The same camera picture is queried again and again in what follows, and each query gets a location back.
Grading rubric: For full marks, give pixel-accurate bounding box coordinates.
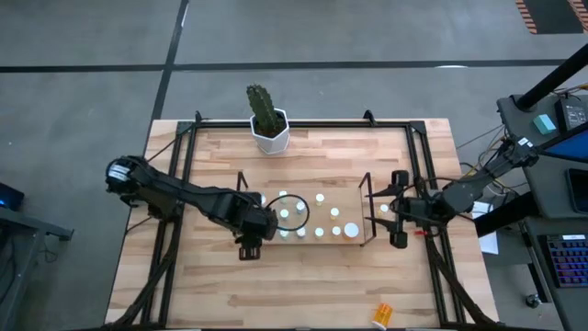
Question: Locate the teal box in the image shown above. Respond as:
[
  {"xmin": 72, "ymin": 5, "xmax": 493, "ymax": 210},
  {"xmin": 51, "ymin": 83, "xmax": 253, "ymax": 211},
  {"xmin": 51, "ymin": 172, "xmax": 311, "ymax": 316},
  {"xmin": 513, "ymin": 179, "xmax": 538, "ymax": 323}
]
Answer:
[{"xmin": 532, "ymin": 113, "xmax": 558, "ymax": 136}]

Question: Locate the hazard-striped floor mat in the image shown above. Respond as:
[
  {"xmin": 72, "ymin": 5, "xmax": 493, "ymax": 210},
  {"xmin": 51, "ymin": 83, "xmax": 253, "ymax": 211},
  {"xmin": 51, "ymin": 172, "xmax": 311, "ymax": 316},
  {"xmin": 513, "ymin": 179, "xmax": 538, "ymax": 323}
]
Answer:
[{"xmin": 514, "ymin": 0, "xmax": 588, "ymax": 36}]

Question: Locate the white plant pot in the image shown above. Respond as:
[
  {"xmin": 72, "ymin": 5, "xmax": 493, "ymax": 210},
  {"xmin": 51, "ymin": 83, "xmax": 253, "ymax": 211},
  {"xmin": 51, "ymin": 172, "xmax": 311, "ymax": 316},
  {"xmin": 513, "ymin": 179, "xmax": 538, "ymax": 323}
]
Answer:
[{"xmin": 249, "ymin": 108, "xmax": 291, "ymax": 156}]

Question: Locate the black power adapter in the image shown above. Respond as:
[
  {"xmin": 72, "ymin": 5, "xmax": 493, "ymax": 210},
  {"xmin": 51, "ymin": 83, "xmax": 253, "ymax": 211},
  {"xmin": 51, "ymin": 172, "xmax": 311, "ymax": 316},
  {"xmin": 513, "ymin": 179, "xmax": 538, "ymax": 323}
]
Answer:
[{"xmin": 554, "ymin": 97, "xmax": 588, "ymax": 132}]

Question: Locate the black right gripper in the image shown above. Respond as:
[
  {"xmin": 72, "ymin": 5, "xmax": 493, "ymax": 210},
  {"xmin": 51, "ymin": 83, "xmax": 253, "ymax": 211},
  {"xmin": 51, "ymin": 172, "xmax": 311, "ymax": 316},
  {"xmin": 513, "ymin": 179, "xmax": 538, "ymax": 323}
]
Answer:
[{"xmin": 366, "ymin": 170, "xmax": 435, "ymax": 249}]

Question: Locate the grey work desk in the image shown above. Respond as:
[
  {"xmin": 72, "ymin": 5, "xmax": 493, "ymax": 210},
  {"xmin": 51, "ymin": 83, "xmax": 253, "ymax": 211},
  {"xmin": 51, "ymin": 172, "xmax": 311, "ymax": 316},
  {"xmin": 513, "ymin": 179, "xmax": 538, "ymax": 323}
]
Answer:
[{"xmin": 495, "ymin": 94, "xmax": 588, "ymax": 331}]

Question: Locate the black left camera cable loop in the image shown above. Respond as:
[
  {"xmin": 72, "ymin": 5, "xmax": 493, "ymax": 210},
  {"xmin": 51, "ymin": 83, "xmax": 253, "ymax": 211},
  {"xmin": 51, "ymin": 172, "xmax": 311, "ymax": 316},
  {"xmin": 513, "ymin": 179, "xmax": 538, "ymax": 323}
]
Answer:
[{"xmin": 265, "ymin": 194, "xmax": 311, "ymax": 232}]

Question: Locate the white paper sheet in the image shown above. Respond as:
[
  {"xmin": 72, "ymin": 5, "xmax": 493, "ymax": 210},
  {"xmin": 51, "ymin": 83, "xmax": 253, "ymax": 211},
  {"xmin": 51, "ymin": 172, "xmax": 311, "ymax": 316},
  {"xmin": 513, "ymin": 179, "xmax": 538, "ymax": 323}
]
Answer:
[{"xmin": 472, "ymin": 200, "xmax": 500, "ymax": 257}]

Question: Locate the wooden shelf with black frame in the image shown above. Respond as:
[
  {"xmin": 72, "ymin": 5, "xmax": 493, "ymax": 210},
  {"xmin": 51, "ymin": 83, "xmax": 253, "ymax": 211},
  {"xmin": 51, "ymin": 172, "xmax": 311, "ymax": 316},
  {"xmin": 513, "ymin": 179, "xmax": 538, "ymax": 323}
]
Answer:
[{"xmin": 236, "ymin": 170, "xmax": 378, "ymax": 247}]

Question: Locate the black round pole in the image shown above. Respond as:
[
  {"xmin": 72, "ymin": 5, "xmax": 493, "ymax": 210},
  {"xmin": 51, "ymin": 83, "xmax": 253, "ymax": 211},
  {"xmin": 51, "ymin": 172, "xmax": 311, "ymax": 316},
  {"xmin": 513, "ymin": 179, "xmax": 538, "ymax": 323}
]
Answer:
[{"xmin": 516, "ymin": 43, "xmax": 588, "ymax": 111}]

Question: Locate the monitor with blue screen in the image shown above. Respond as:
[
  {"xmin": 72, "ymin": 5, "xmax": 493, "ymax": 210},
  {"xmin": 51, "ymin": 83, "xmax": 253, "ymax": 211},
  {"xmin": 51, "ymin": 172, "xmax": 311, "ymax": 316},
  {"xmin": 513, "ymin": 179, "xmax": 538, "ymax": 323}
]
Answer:
[{"xmin": 544, "ymin": 128, "xmax": 588, "ymax": 165}]

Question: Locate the dark device with blue light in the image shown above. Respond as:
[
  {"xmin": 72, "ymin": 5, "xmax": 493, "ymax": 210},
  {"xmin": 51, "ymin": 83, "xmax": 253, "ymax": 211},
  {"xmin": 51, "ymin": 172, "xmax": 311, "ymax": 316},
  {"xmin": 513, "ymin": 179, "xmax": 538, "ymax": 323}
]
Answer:
[{"xmin": 0, "ymin": 182, "xmax": 27, "ymax": 212}]

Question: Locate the black desk leg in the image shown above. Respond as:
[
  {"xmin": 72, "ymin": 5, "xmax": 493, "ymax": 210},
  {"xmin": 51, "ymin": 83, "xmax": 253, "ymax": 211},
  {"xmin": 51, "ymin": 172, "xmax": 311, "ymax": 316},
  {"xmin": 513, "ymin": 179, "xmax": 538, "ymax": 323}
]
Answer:
[{"xmin": 472, "ymin": 190, "xmax": 538, "ymax": 238}]

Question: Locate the grey side desk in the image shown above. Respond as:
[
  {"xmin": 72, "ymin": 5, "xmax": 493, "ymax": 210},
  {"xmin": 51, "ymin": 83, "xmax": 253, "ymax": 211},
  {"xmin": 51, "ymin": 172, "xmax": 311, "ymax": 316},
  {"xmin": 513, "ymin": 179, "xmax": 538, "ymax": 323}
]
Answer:
[{"xmin": 0, "ymin": 206, "xmax": 74, "ymax": 331}]

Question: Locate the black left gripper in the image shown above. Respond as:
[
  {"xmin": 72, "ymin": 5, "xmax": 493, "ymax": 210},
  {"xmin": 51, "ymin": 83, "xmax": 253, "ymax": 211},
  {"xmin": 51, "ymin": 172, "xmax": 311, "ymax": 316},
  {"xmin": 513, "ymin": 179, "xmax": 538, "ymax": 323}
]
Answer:
[{"xmin": 229, "ymin": 204, "xmax": 279, "ymax": 261}]

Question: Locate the green cactus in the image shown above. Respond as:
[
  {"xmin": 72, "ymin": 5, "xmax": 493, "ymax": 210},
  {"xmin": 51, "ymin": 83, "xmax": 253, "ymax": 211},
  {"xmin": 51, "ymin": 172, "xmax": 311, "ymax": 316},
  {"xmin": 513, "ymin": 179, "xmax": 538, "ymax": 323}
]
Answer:
[{"xmin": 245, "ymin": 84, "xmax": 282, "ymax": 137}]

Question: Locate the thin black cable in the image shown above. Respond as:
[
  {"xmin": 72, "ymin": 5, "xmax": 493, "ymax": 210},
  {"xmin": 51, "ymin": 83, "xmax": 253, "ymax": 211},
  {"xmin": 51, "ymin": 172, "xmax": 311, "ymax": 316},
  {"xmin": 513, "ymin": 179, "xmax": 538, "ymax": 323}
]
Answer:
[
  {"xmin": 456, "ymin": 123, "xmax": 506, "ymax": 151},
  {"xmin": 137, "ymin": 136, "xmax": 180, "ymax": 163}
]

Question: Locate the black keyboard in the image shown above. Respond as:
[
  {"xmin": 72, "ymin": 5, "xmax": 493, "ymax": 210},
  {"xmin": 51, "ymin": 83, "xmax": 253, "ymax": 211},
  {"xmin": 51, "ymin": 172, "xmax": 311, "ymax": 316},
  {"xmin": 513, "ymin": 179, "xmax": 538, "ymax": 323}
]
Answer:
[{"xmin": 544, "ymin": 234, "xmax": 588, "ymax": 289}]

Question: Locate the black tablet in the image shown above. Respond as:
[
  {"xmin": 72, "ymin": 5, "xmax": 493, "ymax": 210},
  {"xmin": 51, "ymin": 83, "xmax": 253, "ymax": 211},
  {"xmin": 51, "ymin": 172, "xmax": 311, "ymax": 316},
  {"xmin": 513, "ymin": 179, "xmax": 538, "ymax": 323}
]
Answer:
[{"xmin": 565, "ymin": 167, "xmax": 588, "ymax": 215}]

